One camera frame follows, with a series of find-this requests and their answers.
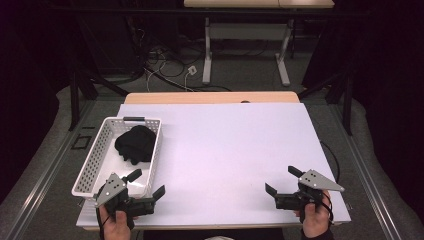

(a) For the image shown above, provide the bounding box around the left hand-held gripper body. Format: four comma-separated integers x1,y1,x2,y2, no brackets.
95,173,156,231

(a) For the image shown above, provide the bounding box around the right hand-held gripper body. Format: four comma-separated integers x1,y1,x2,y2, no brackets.
274,169,345,223

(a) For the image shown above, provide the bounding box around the black tank top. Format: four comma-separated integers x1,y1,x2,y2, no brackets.
114,124,157,166

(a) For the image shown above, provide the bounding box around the white perforated plastic basket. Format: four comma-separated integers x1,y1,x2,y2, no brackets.
71,116,163,202

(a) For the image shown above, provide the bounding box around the person's left hand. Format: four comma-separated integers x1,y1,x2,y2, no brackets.
99,204,132,240

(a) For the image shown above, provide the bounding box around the person's right hand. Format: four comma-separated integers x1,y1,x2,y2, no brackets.
294,191,333,240

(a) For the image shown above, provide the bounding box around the white table mat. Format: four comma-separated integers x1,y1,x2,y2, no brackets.
75,102,352,228

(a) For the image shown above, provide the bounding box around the black metal stand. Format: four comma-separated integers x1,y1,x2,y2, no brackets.
68,66,130,132
297,71,354,136

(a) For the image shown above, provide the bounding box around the dark curtain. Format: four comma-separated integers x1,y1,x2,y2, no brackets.
333,0,424,221
0,0,78,204

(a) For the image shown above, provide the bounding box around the beige desk with white legs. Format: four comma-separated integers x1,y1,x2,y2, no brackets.
183,0,335,87

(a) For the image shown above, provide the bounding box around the left hand-held gripper cable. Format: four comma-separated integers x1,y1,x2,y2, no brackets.
95,186,113,240

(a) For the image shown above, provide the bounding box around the hand-held gripper cable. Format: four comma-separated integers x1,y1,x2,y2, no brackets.
95,186,113,240
320,191,335,225

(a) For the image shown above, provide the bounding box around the thin black cable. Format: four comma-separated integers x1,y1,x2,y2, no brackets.
319,139,341,184

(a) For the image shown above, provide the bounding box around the right hand-held gripper cable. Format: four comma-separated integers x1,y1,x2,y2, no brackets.
320,191,335,225

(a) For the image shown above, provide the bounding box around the black floor socket frame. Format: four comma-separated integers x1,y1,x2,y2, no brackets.
70,134,93,150

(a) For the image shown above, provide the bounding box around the aluminium floor rail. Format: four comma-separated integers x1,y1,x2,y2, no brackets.
328,103,404,240
0,99,98,240

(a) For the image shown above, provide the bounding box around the white floor cable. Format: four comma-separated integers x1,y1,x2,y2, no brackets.
145,60,168,93

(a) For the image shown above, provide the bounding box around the bundle of black floor cables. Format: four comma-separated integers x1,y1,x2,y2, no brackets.
131,28,234,93

